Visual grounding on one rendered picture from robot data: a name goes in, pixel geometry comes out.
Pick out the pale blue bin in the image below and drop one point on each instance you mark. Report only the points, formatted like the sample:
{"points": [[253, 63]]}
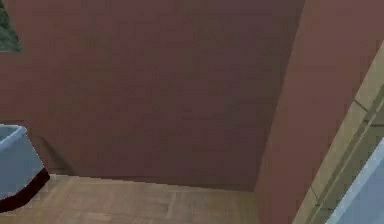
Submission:
{"points": [[16, 163]]}

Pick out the green framed wall picture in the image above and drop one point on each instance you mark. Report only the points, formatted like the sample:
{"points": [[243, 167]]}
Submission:
{"points": [[6, 33]]}

